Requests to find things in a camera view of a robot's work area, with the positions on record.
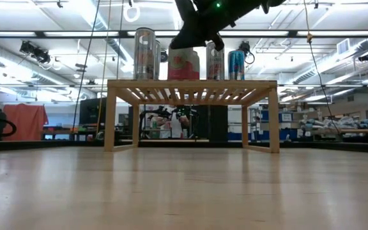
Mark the black ceiling spotlight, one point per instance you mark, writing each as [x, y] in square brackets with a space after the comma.
[366, 57]
[38, 55]

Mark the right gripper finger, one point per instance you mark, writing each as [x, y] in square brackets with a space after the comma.
[188, 38]
[218, 41]

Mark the red cloth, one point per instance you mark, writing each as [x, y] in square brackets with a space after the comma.
[24, 123]

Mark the black round ceiling device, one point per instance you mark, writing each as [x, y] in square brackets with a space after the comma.
[164, 56]

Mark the background black robot arm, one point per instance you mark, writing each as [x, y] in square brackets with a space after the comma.
[184, 113]
[153, 112]

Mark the pink strawberry soda can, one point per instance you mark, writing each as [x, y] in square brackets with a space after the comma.
[197, 68]
[180, 65]

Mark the blue silver energy drink can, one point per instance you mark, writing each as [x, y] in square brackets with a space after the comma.
[236, 65]

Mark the black aluminium table frame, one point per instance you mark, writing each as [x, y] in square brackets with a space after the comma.
[27, 145]

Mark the black overhead light bar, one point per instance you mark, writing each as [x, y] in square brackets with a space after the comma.
[123, 34]

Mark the wooden workbench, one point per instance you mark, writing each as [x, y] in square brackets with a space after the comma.
[350, 131]

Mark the blue storage bin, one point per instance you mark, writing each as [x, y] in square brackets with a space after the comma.
[264, 115]
[235, 136]

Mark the grey wrapped bundles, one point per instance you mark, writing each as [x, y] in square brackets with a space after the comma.
[343, 123]

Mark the wooden slatted shelf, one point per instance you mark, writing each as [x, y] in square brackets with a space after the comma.
[190, 84]

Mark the person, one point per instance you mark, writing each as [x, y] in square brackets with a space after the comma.
[174, 126]

